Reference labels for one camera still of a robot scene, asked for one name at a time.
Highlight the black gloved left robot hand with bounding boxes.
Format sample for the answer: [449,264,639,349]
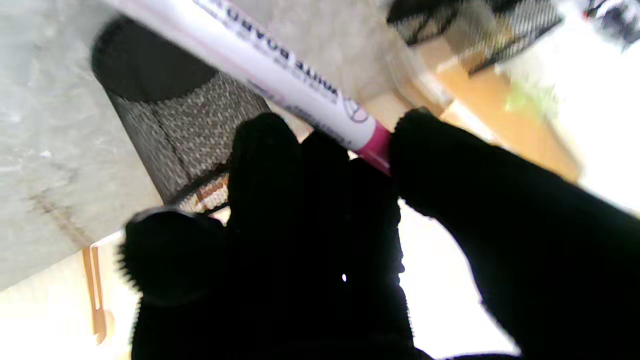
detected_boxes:
[582,0,640,50]

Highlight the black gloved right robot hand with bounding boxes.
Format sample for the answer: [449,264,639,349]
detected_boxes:
[119,108,640,360]

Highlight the black mesh desk organizer tray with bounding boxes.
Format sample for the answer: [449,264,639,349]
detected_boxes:
[387,0,565,76]

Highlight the black mesh pen cup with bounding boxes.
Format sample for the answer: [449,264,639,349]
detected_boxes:
[90,15,275,213]

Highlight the pink whiteboard marker black cap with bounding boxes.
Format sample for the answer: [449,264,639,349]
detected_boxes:
[100,0,397,176]

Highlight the printed room scene backdrop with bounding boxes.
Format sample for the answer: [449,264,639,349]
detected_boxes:
[0,30,640,360]

